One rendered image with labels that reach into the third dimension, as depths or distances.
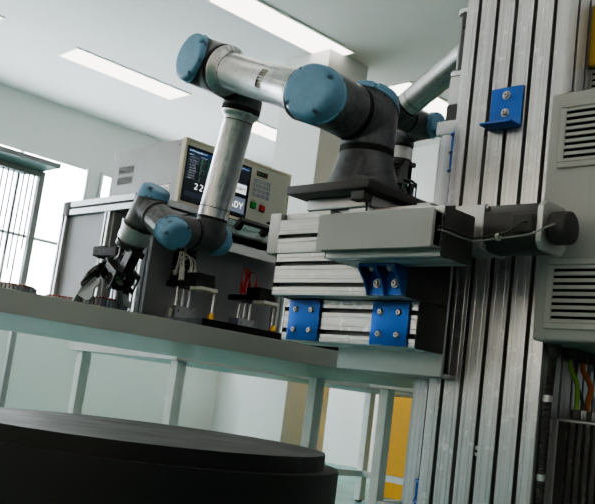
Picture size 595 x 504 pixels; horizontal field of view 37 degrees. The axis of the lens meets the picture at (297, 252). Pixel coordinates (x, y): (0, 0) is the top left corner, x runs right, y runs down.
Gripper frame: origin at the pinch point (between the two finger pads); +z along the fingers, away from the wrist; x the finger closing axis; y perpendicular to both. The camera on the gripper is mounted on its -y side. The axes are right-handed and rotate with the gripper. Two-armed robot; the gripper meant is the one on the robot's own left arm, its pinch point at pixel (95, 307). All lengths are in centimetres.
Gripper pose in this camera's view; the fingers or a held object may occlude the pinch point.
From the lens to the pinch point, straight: 229.6
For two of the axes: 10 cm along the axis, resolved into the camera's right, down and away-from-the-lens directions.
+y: 5.2, 4.6, -7.1
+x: 7.2, 2.0, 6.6
